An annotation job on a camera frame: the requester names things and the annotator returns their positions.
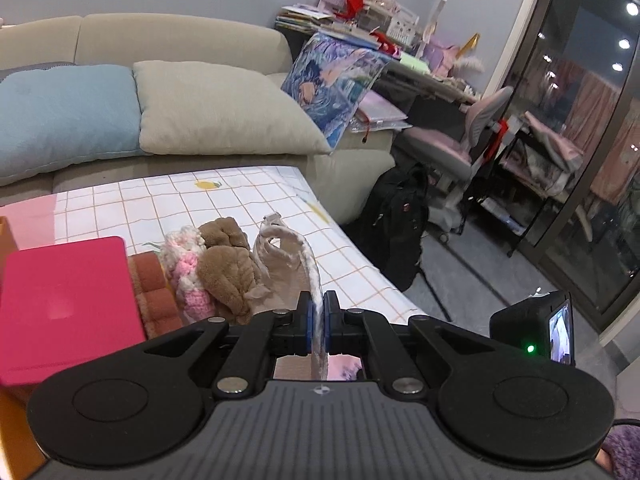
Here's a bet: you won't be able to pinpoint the brown plush toy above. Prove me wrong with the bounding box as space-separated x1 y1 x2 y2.
195 216 271 326

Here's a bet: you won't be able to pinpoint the light blue pillow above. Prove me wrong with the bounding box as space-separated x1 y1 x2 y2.
0 64 143 188

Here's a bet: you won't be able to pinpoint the person's right forearm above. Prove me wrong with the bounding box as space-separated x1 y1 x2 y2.
597 422 640 480

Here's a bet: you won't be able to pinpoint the pink white knitted toy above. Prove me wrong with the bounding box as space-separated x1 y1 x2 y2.
159 226 213 322

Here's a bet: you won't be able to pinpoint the clear box with red lid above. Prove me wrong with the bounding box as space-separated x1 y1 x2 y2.
0 236 147 388

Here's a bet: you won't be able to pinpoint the grey study desk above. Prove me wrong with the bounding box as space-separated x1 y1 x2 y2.
375 55 486 106

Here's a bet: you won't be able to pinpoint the stack of books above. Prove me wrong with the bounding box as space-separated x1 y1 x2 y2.
274 5 351 36

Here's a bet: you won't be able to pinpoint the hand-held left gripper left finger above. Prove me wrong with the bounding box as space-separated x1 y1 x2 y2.
145 291 315 395

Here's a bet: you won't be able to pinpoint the pink desk chair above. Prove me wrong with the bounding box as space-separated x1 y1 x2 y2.
400 85 516 241

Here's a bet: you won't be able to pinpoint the grey-green pillow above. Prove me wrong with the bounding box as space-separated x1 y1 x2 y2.
132 60 333 156

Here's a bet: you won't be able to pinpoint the blue cartoon print pillow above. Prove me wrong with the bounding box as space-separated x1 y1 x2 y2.
280 34 393 151

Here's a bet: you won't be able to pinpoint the brown waffle plush cushion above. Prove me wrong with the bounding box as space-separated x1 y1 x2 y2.
127 251 182 341

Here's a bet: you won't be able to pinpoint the black backpack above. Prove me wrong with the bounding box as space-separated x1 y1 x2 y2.
345 162 431 293

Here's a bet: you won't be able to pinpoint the beige fabric sofa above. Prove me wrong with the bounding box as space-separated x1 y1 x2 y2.
0 12 396 226

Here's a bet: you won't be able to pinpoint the white desk calendar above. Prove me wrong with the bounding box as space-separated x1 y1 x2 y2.
387 17 418 46

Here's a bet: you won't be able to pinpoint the metal rack with clothes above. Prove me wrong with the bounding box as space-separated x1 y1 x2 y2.
470 110 591 258

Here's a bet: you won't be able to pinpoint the pink plastic folders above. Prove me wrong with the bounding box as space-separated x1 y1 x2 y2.
350 95 411 136

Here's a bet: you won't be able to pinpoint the checkered fruit print tablecloth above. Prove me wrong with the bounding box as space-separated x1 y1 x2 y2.
0 165 443 341

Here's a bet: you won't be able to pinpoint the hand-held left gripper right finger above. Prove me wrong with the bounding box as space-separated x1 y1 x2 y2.
325 291 496 395

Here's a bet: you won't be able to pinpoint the pink bag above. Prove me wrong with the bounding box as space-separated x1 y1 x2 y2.
425 40 463 73

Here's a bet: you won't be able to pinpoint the cream cloth bag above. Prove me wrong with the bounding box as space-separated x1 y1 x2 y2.
252 214 332 381

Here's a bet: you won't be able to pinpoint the dark framed glass door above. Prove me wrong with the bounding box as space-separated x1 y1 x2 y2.
492 0 640 331

